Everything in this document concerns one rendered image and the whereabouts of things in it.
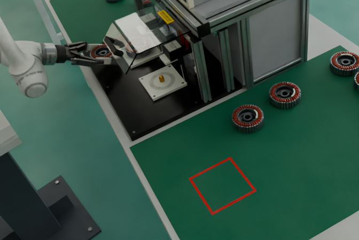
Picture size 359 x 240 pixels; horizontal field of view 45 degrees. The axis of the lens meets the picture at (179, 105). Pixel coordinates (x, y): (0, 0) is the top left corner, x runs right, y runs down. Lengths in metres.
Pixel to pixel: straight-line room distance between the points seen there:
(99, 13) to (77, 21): 0.12
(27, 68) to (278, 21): 0.90
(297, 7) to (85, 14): 1.18
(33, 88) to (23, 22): 2.57
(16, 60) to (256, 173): 0.90
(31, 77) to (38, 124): 1.41
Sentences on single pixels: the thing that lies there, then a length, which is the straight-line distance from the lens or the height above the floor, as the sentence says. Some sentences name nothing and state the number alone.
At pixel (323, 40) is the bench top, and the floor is 0.75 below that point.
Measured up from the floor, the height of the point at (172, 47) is 0.92.
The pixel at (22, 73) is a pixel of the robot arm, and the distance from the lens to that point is 1.62.
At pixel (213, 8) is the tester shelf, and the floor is 1.11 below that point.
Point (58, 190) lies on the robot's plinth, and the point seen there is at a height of 0.02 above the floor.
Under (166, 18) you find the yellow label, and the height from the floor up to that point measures 1.07.
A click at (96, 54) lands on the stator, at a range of 1.90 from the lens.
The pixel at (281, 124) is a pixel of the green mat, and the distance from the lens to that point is 1.55.
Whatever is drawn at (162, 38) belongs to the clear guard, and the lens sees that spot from 1.47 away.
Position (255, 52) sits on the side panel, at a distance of 1.61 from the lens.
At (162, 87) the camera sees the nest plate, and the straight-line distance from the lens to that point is 1.71.
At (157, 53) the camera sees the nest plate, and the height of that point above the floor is 0.78.
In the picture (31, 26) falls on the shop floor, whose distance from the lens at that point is 4.03.
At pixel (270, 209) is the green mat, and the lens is 1.35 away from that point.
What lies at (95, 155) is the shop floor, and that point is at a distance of 2.64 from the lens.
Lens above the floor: 1.90
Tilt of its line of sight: 44 degrees down
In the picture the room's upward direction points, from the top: 14 degrees counter-clockwise
